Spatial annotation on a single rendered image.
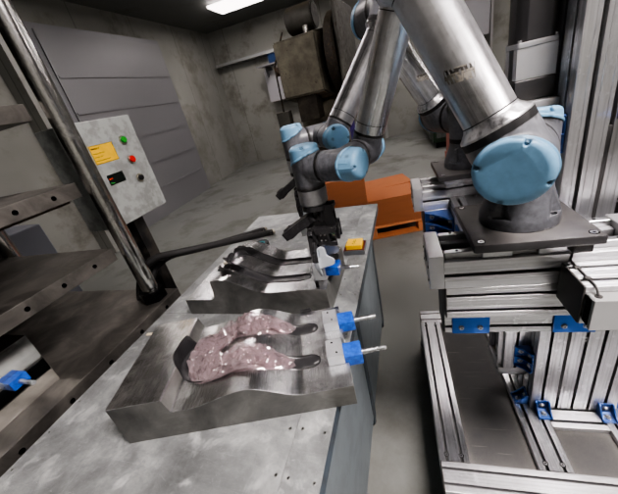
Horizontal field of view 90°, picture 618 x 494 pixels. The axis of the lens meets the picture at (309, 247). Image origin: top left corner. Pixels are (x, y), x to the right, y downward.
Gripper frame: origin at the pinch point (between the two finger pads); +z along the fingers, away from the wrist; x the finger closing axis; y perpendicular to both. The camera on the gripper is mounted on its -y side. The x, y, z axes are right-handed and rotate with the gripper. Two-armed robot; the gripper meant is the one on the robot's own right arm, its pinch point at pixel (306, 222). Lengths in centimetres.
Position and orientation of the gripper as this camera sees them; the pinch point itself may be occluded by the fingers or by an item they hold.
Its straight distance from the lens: 119.9
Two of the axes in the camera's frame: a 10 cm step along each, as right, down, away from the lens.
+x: 2.6, -4.8, 8.4
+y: 9.4, -0.7, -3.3
